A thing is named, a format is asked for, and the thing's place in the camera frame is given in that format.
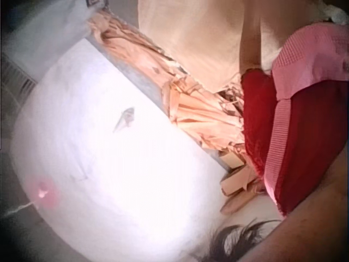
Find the small dark paper scrap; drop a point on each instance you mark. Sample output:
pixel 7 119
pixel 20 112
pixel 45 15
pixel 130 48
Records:
pixel 125 119

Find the person's legs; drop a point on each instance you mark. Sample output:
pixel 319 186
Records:
pixel 231 206

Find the heap of peach paper scraps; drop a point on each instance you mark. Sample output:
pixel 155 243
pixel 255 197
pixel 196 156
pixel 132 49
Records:
pixel 196 112

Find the pale wooden block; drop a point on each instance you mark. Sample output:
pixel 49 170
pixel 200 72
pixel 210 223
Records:
pixel 231 160
pixel 235 183

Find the cream cloth sack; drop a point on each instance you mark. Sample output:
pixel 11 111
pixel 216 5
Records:
pixel 191 41

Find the large white sheet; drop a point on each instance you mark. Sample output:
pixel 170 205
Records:
pixel 122 177

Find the grey vent grille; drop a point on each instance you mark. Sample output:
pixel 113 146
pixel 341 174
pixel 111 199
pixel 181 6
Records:
pixel 19 79

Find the white fluffy cloth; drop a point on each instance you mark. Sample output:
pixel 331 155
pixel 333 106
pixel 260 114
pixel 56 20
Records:
pixel 338 13

